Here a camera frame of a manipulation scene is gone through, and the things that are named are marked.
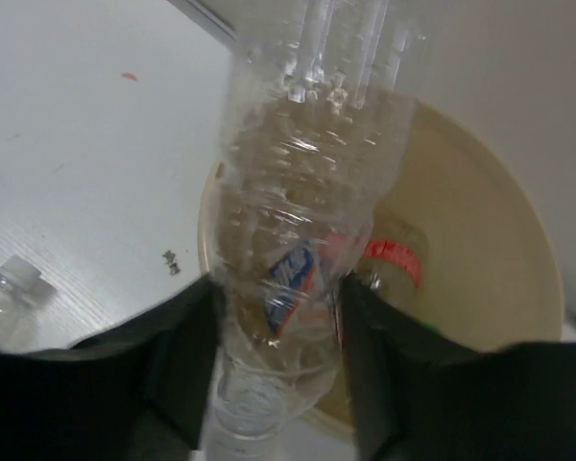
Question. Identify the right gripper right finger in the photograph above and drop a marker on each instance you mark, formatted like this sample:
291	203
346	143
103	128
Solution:
416	395

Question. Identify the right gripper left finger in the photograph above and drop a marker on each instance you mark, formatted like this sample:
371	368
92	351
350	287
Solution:
134	392

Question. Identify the red label bottle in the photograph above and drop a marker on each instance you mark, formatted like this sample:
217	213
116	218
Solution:
393	263

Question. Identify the clear bottle white cap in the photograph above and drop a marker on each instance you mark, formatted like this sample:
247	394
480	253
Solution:
24	293

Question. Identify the blue white label bottle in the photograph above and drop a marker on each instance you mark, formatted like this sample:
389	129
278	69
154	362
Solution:
299	278

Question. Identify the clear bottle blue cap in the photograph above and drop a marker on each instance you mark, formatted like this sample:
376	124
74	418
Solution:
320	102

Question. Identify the beige round bin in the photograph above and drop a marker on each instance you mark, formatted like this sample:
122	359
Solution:
490	279

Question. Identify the aluminium rail frame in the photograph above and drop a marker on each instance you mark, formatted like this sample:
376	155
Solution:
208	20

